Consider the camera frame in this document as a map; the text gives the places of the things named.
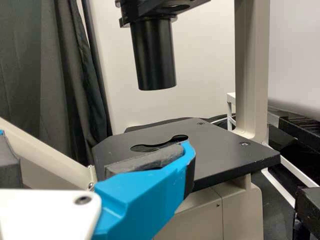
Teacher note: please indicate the white box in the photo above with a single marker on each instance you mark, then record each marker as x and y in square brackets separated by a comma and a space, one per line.
[300, 105]

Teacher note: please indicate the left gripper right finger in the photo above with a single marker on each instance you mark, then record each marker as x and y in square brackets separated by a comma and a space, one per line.
[145, 200]

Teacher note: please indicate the cream microscope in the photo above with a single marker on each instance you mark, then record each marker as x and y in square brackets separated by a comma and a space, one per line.
[220, 155]

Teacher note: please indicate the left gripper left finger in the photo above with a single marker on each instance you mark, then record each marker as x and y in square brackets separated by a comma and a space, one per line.
[8, 170]

